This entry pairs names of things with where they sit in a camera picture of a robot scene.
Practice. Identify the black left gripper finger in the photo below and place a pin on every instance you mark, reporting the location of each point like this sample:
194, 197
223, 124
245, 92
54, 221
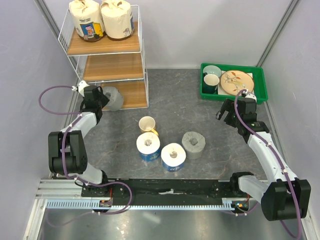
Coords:
103, 92
104, 102

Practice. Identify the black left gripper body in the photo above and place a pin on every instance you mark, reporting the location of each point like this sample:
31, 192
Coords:
101, 96

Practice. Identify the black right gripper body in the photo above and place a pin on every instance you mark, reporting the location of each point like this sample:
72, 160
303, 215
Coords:
232, 106

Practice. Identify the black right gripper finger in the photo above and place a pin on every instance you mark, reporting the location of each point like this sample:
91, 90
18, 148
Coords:
231, 120
225, 107

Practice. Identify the grey paper roll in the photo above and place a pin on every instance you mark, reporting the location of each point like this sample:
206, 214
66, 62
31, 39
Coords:
194, 144
116, 100

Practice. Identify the beige paper roll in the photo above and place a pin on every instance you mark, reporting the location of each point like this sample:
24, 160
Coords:
117, 17
87, 19

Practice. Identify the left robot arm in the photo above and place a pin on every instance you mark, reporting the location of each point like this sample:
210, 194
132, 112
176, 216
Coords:
67, 154

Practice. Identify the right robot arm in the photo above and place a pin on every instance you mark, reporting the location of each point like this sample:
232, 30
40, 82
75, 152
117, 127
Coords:
284, 196

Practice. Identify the orange floral plate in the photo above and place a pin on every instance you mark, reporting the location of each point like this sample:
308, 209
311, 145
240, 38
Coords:
235, 80

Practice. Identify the dark green white cup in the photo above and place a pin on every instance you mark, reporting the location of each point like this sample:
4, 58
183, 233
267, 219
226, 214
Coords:
210, 83

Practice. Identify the green plastic tray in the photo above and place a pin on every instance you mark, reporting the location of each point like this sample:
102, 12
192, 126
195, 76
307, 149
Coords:
235, 78

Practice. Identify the light green bowl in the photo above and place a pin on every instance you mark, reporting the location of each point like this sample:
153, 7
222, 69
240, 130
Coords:
213, 70

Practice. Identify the yellow ceramic mug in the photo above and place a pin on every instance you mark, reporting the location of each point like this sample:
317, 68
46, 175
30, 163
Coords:
147, 124

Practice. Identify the white blue paper roll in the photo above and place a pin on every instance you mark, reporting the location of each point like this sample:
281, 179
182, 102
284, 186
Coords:
173, 157
148, 145

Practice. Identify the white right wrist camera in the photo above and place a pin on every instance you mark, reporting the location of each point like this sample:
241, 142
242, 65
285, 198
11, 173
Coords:
248, 95

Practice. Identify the white wire three-tier shelf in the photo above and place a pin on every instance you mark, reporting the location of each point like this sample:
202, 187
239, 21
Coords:
109, 63

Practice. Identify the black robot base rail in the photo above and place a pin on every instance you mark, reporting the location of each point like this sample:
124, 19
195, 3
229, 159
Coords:
181, 192

